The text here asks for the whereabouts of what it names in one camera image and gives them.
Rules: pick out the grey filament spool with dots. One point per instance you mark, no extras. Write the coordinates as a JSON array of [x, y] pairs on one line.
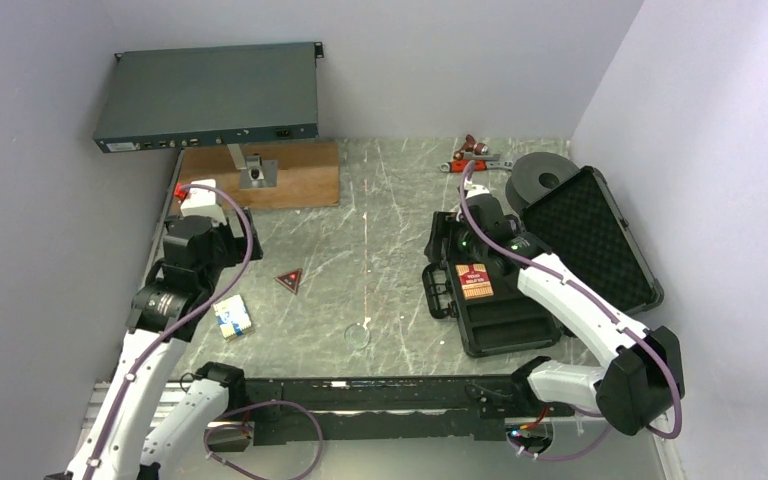
[[535, 174]]

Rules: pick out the black poker set case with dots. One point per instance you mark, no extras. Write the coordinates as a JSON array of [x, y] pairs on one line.
[[589, 281]]

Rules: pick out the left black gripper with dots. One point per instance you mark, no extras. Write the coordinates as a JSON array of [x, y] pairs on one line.
[[237, 245]]

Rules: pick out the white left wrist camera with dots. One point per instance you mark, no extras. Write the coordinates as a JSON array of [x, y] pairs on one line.
[[201, 201]]

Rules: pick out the dark green rack device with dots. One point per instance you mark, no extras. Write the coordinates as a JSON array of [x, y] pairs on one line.
[[209, 96]]

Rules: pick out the red triangular dealer button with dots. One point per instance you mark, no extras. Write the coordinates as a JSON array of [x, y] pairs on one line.
[[291, 280]]

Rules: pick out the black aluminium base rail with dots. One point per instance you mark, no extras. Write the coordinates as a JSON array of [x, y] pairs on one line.
[[518, 407]]

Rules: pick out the blue playing card box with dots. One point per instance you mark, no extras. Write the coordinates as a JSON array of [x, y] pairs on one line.
[[233, 317]]

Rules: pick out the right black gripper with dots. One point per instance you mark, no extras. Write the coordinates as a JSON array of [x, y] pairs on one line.
[[443, 226]]

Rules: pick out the brown hose nozzle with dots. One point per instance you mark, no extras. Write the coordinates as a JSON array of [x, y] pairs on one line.
[[470, 146]]

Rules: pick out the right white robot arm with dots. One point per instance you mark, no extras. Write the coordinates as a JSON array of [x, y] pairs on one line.
[[653, 351]]

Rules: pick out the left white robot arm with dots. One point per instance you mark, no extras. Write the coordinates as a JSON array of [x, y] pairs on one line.
[[179, 289]]

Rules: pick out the clear round dealer button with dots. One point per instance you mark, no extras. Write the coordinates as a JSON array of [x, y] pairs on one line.
[[357, 336]]

